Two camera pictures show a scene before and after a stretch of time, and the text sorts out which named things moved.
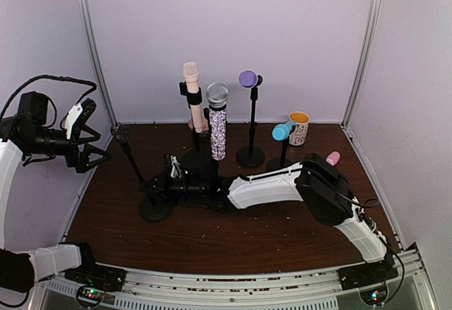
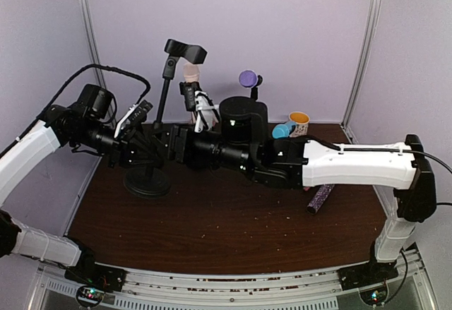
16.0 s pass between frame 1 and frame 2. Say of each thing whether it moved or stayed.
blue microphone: stayed
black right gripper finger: moved
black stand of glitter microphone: moved
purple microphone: stayed
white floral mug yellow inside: stayed
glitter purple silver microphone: moved
